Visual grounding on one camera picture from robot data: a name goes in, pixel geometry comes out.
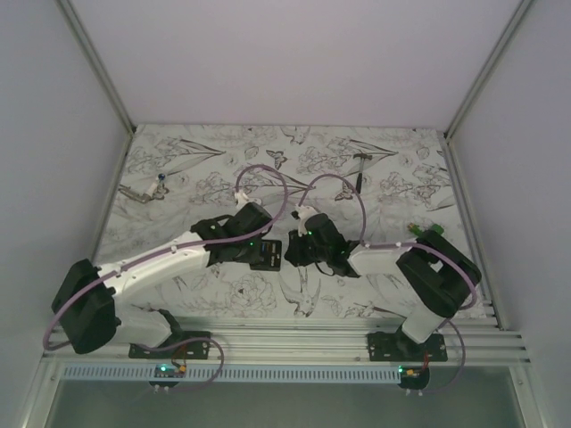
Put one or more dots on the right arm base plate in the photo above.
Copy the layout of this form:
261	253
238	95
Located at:
397	347

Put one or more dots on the controller board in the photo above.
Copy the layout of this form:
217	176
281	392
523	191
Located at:
167	376
414	379

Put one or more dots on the black fuse box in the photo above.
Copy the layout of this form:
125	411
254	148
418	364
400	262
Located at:
268	256

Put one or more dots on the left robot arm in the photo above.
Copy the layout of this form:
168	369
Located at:
93	304

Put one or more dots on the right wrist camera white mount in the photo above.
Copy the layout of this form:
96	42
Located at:
302	212

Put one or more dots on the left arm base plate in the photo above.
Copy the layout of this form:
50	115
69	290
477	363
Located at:
192	350

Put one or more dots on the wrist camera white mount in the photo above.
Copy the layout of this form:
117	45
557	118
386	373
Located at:
241	198
302	212

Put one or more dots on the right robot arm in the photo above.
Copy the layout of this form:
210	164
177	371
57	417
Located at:
442	277

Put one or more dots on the floral patterned mat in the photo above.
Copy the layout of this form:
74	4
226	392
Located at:
279	166

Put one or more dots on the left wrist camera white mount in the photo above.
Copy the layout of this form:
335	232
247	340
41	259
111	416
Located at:
241	198

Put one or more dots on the green connector part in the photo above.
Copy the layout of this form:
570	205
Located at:
417	230

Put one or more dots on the small hammer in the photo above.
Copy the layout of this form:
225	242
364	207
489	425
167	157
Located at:
362	158

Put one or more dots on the left controller board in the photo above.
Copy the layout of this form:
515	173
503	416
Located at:
167	376

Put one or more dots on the slotted cable duct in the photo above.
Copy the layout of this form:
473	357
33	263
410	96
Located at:
239	373

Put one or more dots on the aluminium rail frame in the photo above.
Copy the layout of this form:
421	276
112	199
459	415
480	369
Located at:
343	340

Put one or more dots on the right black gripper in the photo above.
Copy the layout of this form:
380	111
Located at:
293	252

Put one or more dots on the right controller board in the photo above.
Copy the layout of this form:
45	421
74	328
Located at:
414	379

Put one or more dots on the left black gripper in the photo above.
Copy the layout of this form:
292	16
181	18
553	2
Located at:
252	257

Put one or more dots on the metal latch with blue knob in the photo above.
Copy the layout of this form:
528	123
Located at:
156	191

